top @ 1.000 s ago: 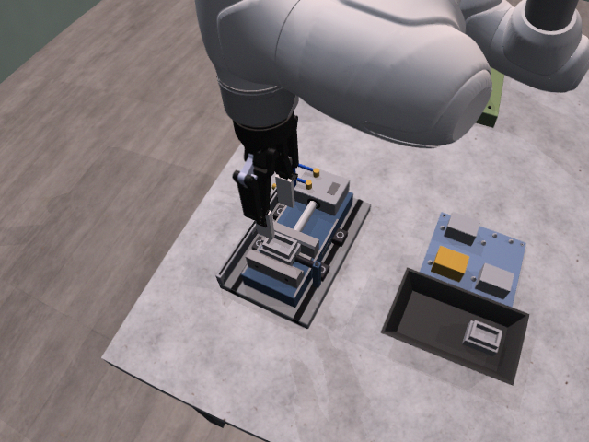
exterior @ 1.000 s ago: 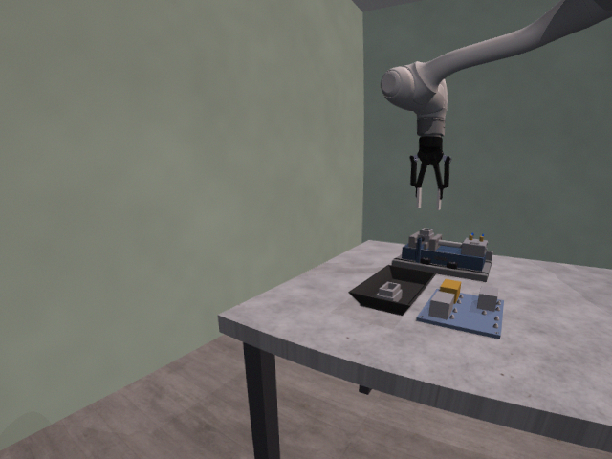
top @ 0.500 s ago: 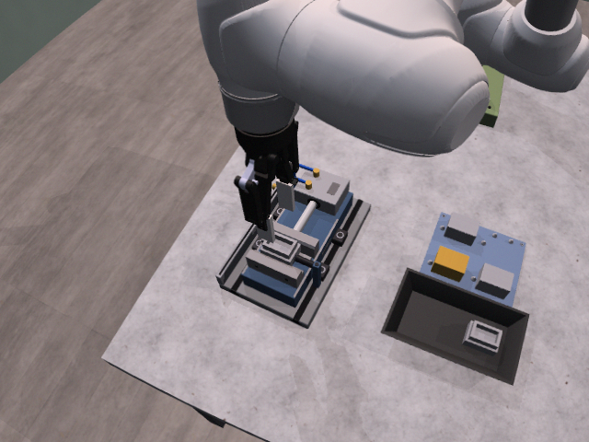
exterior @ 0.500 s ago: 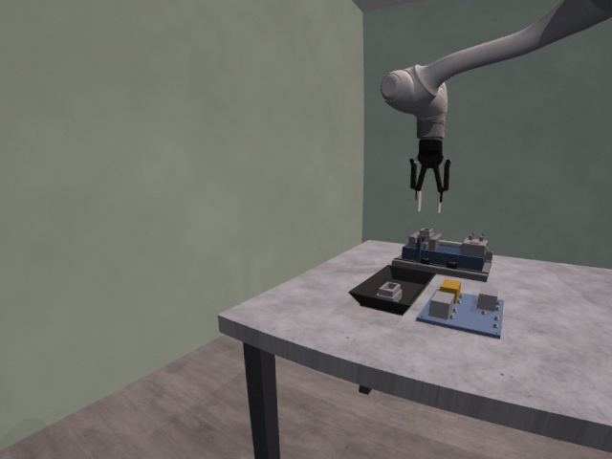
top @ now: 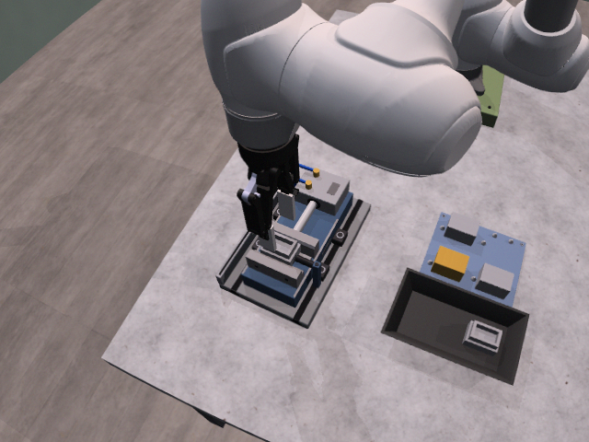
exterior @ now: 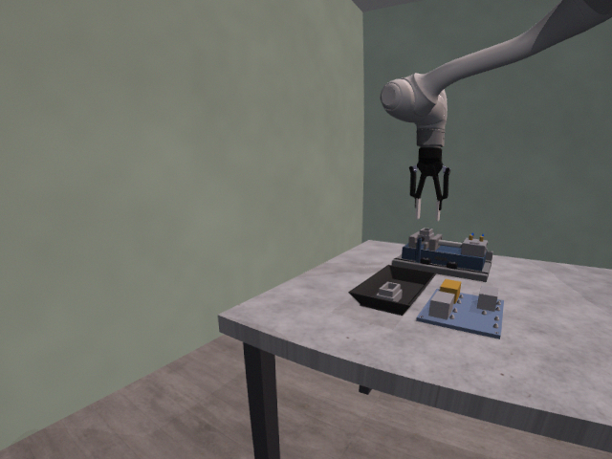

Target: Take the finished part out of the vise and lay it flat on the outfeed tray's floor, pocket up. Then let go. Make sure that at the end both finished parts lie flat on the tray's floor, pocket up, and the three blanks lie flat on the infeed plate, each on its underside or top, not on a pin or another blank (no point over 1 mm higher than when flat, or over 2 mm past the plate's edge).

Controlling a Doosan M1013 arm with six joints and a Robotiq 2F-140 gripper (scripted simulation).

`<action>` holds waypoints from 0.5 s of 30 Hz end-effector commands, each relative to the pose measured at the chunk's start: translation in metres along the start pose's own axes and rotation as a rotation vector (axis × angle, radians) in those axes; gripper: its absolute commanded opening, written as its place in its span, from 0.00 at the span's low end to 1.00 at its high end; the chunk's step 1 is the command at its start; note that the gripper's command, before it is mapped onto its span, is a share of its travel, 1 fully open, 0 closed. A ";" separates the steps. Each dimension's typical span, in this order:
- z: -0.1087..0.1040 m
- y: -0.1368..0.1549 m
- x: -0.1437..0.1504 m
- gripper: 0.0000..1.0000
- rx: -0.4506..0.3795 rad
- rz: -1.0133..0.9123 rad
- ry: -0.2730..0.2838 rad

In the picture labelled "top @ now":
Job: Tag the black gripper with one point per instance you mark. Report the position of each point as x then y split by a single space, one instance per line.
265 176

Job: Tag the orange rectangular block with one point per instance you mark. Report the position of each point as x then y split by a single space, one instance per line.
450 264

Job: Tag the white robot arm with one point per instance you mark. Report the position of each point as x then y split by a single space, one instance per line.
381 86

